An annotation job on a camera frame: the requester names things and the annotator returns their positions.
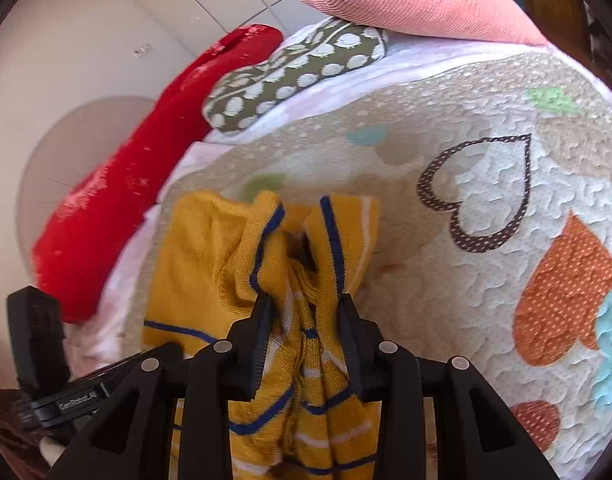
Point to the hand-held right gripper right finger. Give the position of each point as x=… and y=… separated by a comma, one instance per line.
x=350, y=345

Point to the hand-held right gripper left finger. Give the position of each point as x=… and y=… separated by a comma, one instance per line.
x=262, y=340

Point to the yellow striped knit garment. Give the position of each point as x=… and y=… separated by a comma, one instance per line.
x=201, y=260

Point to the beige quilted heart-print mat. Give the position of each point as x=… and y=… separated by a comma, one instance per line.
x=485, y=285

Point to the red pillow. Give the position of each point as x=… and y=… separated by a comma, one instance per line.
x=121, y=200

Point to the green white-spotted pillow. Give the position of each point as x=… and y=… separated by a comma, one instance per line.
x=286, y=75

